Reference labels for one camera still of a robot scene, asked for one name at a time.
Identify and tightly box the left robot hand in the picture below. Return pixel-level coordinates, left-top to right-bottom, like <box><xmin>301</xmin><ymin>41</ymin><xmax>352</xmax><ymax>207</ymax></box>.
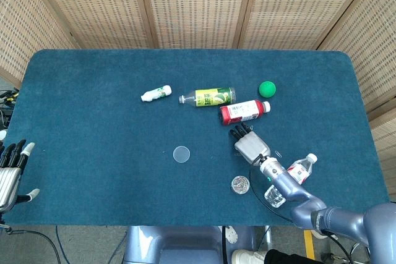
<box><xmin>0</xmin><ymin>139</ymin><xmax>40</xmax><ymax>215</ymax></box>

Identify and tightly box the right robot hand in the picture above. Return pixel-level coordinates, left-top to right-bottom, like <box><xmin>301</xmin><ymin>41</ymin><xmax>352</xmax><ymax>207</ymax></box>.
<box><xmin>228</xmin><ymin>123</ymin><xmax>272</xmax><ymax>165</ymax></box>

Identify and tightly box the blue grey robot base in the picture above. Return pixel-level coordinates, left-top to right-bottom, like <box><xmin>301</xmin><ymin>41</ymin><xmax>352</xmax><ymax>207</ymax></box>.
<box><xmin>123</xmin><ymin>225</ymin><xmax>257</xmax><ymax>264</ymax></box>

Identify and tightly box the round container of paperclips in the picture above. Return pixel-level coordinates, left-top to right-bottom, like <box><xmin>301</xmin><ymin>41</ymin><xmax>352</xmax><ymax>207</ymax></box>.
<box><xmin>230</xmin><ymin>176</ymin><xmax>251</xmax><ymax>195</ymax></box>

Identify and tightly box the red label drink bottle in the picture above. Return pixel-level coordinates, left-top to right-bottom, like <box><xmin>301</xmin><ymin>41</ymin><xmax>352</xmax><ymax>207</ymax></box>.
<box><xmin>219</xmin><ymin>100</ymin><xmax>272</xmax><ymax>127</ymax></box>

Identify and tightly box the clear water bottle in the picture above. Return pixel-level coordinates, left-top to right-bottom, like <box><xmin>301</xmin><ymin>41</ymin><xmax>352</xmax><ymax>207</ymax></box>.
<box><xmin>264</xmin><ymin>153</ymin><xmax>318</xmax><ymax>209</ymax></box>

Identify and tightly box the green ball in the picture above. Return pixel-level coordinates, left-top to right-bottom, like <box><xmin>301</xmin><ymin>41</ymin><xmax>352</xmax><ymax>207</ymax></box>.
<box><xmin>258</xmin><ymin>80</ymin><xmax>277</xmax><ymax>98</ymax></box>

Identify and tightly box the yellow green label bottle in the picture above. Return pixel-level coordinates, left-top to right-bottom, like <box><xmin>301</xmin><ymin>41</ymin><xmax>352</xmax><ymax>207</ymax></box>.
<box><xmin>178</xmin><ymin>87</ymin><xmax>236</xmax><ymax>108</ymax></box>

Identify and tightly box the clear round lid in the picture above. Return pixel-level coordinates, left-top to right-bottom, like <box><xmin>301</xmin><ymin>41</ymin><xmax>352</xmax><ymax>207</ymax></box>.
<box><xmin>173</xmin><ymin>145</ymin><xmax>191</xmax><ymax>163</ymax></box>

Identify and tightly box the white perforated plate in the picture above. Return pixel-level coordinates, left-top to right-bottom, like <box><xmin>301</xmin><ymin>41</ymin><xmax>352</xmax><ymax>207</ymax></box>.
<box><xmin>225</xmin><ymin>226</ymin><xmax>239</xmax><ymax>245</ymax></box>

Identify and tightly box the blue table mat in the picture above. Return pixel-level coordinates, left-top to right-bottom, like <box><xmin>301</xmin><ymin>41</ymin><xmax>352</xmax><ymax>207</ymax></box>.
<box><xmin>0</xmin><ymin>48</ymin><xmax>392</xmax><ymax>227</ymax></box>

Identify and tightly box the small white bottle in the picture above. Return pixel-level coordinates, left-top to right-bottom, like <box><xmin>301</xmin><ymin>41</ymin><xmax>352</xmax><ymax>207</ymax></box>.
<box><xmin>140</xmin><ymin>84</ymin><xmax>173</xmax><ymax>103</ymax></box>

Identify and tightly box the white shoe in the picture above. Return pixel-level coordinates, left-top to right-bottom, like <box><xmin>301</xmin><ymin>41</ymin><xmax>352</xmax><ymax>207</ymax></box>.
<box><xmin>231</xmin><ymin>249</ymin><xmax>267</xmax><ymax>264</ymax></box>

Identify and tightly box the yellow floor tape strip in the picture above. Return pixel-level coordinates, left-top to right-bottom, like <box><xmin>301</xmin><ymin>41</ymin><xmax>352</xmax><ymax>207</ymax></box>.
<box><xmin>304</xmin><ymin>229</ymin><xmax>316</xmax><ymax>260</ymax></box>

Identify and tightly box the black trouser leg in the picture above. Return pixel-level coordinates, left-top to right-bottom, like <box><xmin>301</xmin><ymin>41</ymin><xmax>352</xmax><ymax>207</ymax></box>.
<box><xmin>265</xmin><ymin>248</ymin><xmax>315</xmax><ymax>264</ymax></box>

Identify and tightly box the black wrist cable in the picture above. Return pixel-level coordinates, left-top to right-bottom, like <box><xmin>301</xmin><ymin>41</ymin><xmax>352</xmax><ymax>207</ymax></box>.
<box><xmin>249</xmin><ymin>164</ymin><xmax>293</xmax><ymax>223</ymax></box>

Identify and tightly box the black floor cable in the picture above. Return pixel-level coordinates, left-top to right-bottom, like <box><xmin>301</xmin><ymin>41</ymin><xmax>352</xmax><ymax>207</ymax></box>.
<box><xmin>6</xmin><ymin>229</ymin><xmax>62</xmax><ymax>264</ymax></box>

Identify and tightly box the tangled cable bundle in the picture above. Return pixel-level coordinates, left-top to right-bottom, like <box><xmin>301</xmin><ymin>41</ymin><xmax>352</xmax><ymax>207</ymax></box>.
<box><xmin>0</xmin><ymin>89</ymin><xmax>20</xmax><ymax>129</ymax></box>

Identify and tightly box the blue floor cable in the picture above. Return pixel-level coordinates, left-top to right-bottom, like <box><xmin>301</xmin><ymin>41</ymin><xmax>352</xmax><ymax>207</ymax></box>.
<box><xmin>55</xmin><ymin>225</ymin><xmax>67</xmax><ymax>264</ymax></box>

